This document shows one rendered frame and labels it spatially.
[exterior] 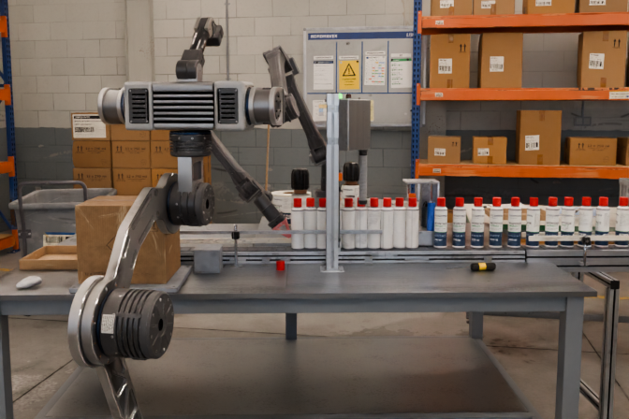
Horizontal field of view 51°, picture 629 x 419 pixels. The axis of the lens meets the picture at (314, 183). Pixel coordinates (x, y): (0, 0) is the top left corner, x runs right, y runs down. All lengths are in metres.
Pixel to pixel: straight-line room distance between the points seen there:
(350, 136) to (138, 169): 3.88
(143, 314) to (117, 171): 4.51
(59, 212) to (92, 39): 3.56
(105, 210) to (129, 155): 3.84
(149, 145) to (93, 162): 0.54
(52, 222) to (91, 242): 2.48
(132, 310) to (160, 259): 0.57
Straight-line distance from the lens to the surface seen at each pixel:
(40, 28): 8.33
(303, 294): 2.22
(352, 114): 2.45
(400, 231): 2.66
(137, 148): 6.11
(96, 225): 2.33
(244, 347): 3.49
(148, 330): 1.73
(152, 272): 2.31
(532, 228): 2.78
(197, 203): 2.11
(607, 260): 2.89
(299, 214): 2.61
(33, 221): 4.85
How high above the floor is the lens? 1.45
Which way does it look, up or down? 7 degrees down
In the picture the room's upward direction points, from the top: straight up
